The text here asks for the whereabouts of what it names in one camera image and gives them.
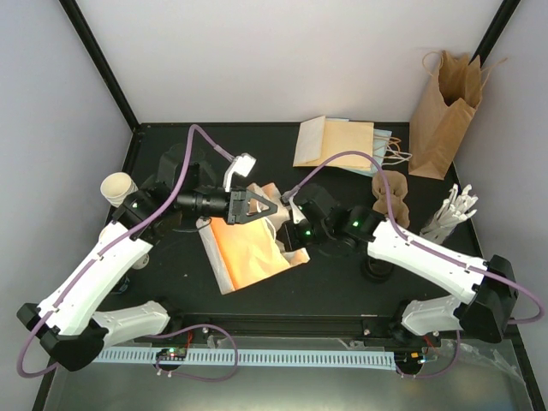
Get orange paper bag white handles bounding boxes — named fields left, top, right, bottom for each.
left=196, top=182, right=310, bottom=295

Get brown pulp cup carrier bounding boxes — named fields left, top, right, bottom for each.
left=372, top=170, right=410, bottom=229

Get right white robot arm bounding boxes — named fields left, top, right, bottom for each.
left=277, top=184, right=519, bottom=345

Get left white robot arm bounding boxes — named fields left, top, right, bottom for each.
left=17, top=177, right=278, bottom=372

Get tan flat paper bag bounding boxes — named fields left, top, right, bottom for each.
left=292, top=115, right=407, bottom=169

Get right black lid stack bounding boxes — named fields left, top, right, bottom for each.
left=360, top=256, right=394, bottom=283

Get near white paper cup stack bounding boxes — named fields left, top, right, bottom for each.
left=132, top=253, right=150, bottom=270

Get white paper cup stack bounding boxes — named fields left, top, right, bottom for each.
left=132, top=253, right=150, bottom=270
left=100, top=172, right=138, bottom=208

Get far white paper cup stack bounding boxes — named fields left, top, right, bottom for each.
left=100, top=172, right=138, bottom=208

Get light blue flat paper bag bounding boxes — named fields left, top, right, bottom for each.
left=325, top=118, right=393, bottom=176

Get white stirrer bundle in cup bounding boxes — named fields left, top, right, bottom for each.
left=420, top=184, right=479, bottom=245

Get standing brown paper bag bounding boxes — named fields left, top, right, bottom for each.
left=408, top=51, right=497, bottom=180

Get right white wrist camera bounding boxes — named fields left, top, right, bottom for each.
left=282, top=191, right=305, bottom=224

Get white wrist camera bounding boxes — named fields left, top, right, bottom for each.
left=223, top=153, right=256, bottom=193
left=282, top=191, right=305, bottom=224

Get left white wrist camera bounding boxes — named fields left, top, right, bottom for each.
left=223, top=153, right=256, bottom=193

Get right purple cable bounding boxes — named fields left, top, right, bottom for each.
left=284, top=150, right=547, bottom=325

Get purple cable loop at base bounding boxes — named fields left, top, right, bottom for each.
left=153, top=323, right=239, bottom=381

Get light blue cable duct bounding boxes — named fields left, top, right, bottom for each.
left=94, top=347, right=396, bottom=371

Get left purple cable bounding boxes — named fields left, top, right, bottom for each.
left=15, top=124, right=241, bottom=378

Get left black frame post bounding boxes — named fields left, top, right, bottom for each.
left=59, top=0, right=140, bottom=131

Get black frame post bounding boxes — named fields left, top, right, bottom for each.
left=470, top=0, right=521, bottom=65
left=59, top=0, right=140, bottom=131

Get right black frame post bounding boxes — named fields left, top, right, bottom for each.
left=470, top=0, right=521, bottom=65

